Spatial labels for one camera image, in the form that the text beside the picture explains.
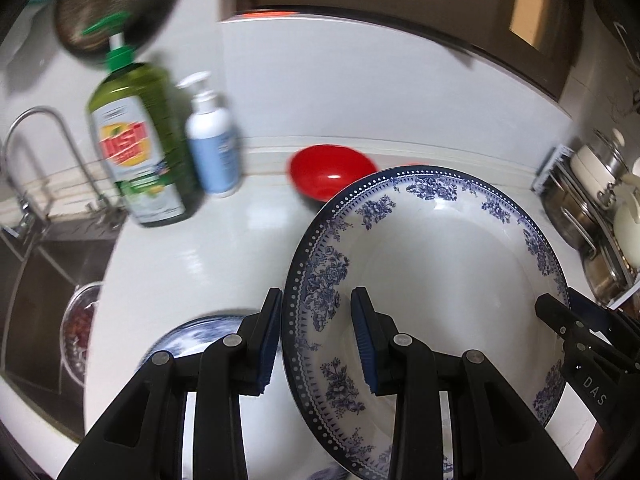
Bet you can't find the wide steel pot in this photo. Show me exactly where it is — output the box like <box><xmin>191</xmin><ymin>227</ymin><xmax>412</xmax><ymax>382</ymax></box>
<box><xmin>542</xmin><ymin>180</ymin><xmax>601</xmax><ymax>251</ymax></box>

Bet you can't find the steel colander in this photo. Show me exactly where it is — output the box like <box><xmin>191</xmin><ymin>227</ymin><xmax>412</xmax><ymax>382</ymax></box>
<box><xmin>60</xmin><ymin>282</ymin><xmax>104</xmax><ymax>388</ymax></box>

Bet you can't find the green dish soap bottle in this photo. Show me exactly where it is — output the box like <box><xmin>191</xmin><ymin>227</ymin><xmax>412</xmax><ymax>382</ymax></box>
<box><xmin>82</xmin><ymin>12</ymin><xmax>193</xmax><ymax>228</ymax></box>

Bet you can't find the steel sink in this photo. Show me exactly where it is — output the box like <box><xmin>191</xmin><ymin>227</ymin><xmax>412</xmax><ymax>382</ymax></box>
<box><xmin>0</xmin><ymin>225</ymin><xmax>121</xmax><ymax>441</ymax></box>

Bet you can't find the cream ceramic pot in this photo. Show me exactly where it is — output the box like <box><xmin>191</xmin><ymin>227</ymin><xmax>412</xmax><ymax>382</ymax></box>
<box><xmin>612</xmin><ymin>157</ymin><xmax>640</xmax><ymax>256</ymax></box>

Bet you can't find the small cream pot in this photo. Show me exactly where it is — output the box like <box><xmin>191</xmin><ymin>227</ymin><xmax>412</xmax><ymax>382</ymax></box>
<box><xmin>570</xmin><ymin>145</ymin><xmax>628</xmax><ymax>186</ymax></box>

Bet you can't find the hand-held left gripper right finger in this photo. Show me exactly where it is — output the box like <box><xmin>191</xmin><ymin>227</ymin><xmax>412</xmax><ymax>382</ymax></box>
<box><xmin>350</xmin><ymin>287</ymin><xmax>566</xmax><ymax>480</ymax></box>

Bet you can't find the deep steel pot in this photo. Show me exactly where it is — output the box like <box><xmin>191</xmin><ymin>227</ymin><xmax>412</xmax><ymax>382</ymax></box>
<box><xmin>582</xmin><ymin>245</ymin><xmax>640</xmax><ymax>306</ymax></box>

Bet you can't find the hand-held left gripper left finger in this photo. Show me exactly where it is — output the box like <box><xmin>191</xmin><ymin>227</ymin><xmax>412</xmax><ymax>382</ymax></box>
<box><xmin>57</xmin><ymin>287</ymin><xmax>283</xmax><ymax>480</ymax></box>

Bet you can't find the white pot rack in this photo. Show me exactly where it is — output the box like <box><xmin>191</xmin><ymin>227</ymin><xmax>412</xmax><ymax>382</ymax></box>
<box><xmin>532</xmin><ymin>145</ymin><xmax>640</xmax><ymax>311</ymax></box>

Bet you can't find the white blue pump bottle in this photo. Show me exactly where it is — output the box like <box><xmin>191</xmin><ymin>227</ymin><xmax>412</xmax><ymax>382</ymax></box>
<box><xmin>179</xmin><ymin>71</ymin><xmax>242</xmax><ymax>198</ymax></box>

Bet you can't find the black strainer pan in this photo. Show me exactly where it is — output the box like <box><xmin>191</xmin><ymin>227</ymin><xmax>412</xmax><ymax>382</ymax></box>
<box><xmin>52</xmin><ymin>0</ymin><xmax>183</xmax><ymax>68</ymax></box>

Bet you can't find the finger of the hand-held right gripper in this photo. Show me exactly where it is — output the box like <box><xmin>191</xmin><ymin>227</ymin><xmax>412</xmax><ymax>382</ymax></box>
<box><xmin>567</xmin><ymin>287</ymin><xmax>640</xmax><ymax>356</ymax></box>
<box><xmin>535</xmin><ymin>294</ymin><xmax>608</xmax><ymax>361</ymax></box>

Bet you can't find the thin gooseneck faucet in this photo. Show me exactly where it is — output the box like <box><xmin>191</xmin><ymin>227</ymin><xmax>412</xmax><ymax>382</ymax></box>
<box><xmin>0</xmin><ymin>106</ymin><xmax>113</xmax><ymax>238</ymax></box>

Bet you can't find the blue floral white plate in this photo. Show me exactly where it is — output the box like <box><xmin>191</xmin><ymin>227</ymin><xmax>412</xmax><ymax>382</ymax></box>
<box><xmin>137</xmin><ymin>313</ymin><xmax>351</xmax><ymax>480</ymax></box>
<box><xmin>281</xmin><ymin>165</ymin><xmax>571</xmax><ymax>480</ymax></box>

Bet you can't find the red bowl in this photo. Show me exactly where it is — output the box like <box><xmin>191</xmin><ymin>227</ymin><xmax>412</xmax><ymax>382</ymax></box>
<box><xmin>288</xmin><ymin>144</ymin><xmax>378</xmax><ymax>206</ymax></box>

